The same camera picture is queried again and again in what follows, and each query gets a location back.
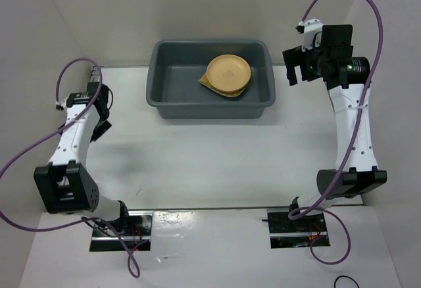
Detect yellow bear plate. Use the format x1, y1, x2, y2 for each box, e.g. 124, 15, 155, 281
216, 86, 247, 97
206, 55, 251, 93

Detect woven bamboo tray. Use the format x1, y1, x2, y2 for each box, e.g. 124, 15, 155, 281
198, 73, 239, 99

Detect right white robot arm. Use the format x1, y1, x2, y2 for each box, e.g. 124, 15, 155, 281
283, 19, 387, 231

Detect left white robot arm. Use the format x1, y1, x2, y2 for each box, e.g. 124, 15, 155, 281
34, 82, 131, 235

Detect grey plastic bin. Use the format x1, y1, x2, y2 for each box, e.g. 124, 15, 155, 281
146, 39, 276, 119

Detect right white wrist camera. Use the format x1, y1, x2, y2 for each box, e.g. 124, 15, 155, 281
295, 18, 323, 52

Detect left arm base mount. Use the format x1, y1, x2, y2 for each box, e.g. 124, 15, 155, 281
82, 210, 153, 252

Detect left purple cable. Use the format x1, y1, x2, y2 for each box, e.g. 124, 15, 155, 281
0, 57, 149, 277

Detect purple cable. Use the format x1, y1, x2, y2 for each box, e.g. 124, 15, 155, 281
0, 57, 149, 277
287, 0, 384, 264

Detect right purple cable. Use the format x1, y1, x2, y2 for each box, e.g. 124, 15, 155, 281
287, 0, 384, 264

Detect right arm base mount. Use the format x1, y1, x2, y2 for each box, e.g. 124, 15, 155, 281
262, 208, 330, 249

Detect black cable loop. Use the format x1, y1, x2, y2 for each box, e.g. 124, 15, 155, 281
334, 275, 360, 288

